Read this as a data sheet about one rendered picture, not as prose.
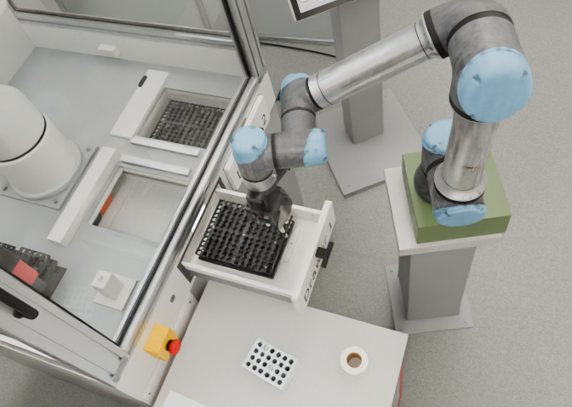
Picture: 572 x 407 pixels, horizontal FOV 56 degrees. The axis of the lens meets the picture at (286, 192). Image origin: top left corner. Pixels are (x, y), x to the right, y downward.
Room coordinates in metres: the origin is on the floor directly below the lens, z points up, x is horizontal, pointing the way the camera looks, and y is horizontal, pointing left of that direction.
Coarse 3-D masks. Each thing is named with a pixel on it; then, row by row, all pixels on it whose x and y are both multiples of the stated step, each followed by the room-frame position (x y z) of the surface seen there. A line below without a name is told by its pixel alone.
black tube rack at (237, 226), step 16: (224, 208) 0.85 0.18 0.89; (240, 208) 0.83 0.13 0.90; (224, 224) 0.80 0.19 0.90; (240, 224) 0.78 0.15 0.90; (256, 224) 0.76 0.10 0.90; (208, 240) 0.76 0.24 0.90; (224, 240) 0.75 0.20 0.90; (240, 240) 0.73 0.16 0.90; (256, 240) 0.72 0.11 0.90; (272, 240) 0.72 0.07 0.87; (208, 256) 0.72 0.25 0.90; (224, 256) 0.70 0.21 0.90; (240, 256) 0.70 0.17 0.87; (256, 256) 0.67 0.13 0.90; (272, 256) 0.67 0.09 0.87; (256, 272) 0.64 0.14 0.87; (272, 272) 0.62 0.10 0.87
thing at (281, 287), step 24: (216, 192) 0.92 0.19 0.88; (240, 192) 0.89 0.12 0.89; (312, 216) 0.75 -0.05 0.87; (192, 240) 0.79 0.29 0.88; (288, 240) 0.72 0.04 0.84; (192, 264) 0.71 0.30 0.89; (288, 264) 0.65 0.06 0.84; (240, 288) 0.63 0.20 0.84; (264, 288) 0.58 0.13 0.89; (288, 288) 0.59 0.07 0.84
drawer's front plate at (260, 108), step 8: (256, 104) 1.16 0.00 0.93; (264, 104) 1.18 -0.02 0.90; (256, 112) 1.13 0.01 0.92; (264, 112) 1.16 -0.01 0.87; (248, 120) 1.11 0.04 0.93; (256, 120) 1.12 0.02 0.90; (264, 128) 1.14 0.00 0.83; (232, 160) 0.98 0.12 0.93; (224, 168) 0.96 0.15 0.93; (232, 168) 0.97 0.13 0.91; (232, 176) 0.95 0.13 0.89; (232, 184) 0.95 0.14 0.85; (240, 184) 0.97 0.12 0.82
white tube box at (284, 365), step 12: (252, 348) 0.47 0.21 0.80; (276, 348) 0.45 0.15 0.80; (252, 360) 0.44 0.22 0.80; (264, 360) 0.43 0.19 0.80; (276, 360) 0.43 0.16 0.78; (288, 360) 0.42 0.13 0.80; (252, 372) 0.41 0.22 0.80; (264, 372) 0.41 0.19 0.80; (276, 372) 0.40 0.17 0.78; (288, 372) 0.39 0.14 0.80; (276, 384) 0.37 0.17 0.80; (288, 384) 0.37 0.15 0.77
